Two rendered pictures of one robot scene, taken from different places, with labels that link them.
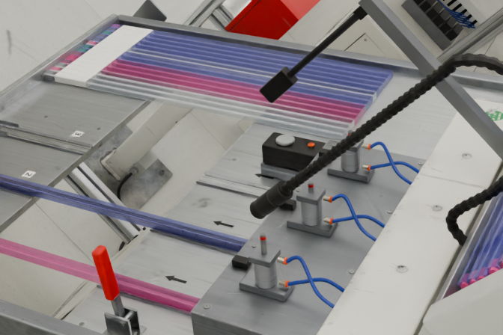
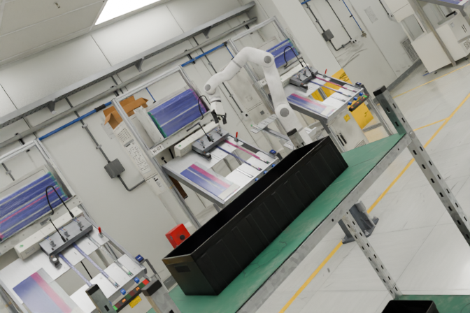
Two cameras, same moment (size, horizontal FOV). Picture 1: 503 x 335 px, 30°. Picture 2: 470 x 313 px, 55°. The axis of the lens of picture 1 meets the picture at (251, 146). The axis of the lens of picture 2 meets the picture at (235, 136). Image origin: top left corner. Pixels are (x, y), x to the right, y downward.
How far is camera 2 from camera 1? 435 cm
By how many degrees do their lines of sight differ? 110
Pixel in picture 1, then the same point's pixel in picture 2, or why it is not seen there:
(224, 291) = (224, 133)
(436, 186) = (195, 137)
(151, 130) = not seen: hidden behind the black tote
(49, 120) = (242, 177)
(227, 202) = (218, 155)
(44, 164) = (243, 167)
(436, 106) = (178, 165)
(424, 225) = (200, 133)
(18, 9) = not seen: outside the picture
